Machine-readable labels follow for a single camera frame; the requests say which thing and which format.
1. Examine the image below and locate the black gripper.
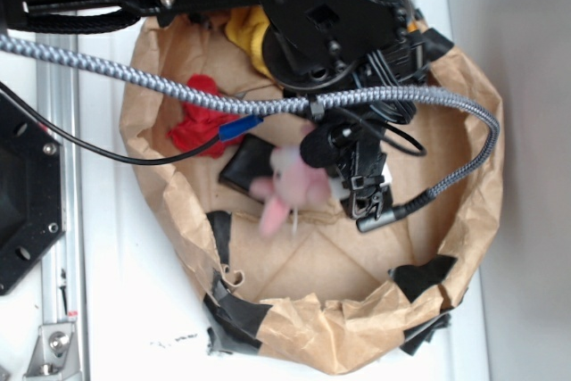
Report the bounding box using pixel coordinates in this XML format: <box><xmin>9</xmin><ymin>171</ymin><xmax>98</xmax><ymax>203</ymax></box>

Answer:
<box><xmin>300</xmin><ymin>121</ymin><xmax>392</xmax><ymax>219</ymax></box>

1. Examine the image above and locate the pink plush bunny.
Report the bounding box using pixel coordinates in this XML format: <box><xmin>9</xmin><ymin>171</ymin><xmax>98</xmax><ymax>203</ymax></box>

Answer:
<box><xmin>249</xmin><ymin>145</ymin><xmax>331</xmax><ymax>237</ymax></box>

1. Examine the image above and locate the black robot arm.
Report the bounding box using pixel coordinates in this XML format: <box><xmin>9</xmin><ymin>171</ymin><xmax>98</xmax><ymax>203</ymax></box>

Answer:
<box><xmin>1</xmin><ymin>0</ymin><xmax>446</xmax><ymax>222</ymax></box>

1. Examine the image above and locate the black rectangular block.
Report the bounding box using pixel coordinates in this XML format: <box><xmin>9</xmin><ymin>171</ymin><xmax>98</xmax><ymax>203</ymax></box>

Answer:
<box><xmin>219</xmin><ymin>134</ymin><xmax>276</xmax><ymax>195</ymax></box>

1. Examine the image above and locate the brown paper bag tray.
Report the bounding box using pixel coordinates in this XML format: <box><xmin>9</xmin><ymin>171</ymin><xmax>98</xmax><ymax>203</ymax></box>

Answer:
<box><xmin>120</xmin><ymin>12</ymin><xmax>504</xmax><ymax>375</ymax></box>

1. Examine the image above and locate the red crumpled cloth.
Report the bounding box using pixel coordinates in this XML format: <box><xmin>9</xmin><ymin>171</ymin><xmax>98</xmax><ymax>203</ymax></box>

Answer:
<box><xmin>167</xmin><ymin>74</ymin><xmax>238</xmax><ymax>152</ymax></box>

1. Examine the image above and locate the yellow knitted cloth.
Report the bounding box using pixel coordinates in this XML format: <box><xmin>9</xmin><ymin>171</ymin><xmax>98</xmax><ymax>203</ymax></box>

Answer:
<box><xmin>225</xmin><ymin>6</ymin><xmax>273</xmax><ymax>79</ymax></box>

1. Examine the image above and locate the black thin cable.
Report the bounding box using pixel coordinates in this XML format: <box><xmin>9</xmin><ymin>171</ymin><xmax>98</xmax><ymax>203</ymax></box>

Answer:
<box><xmin>0</xmin><ymin>81</ymin><xmax>264</xmax><ymax>165</ymax></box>

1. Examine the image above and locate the aluminium extrusion rail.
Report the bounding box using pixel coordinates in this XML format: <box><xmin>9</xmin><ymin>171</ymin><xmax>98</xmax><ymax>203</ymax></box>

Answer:
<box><xmin>21</xmin><ymin>10</ymin><xmax>90</xmax><ymax>381</ymax></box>

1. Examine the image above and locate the black octagonal mount plate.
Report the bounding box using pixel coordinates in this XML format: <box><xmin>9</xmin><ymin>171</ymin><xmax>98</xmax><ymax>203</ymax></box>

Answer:
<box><xmin>1</xmin><ymin>95</ymin><xmax>63</xmax><ymax>295</ymax></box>

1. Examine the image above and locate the grey braided cable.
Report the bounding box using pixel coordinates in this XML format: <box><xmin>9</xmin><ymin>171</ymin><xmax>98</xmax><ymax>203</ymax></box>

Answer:
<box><xmin>0</xmin><ymin>34</ymin><xmax>501</xmax><ymax>234</ymax></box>

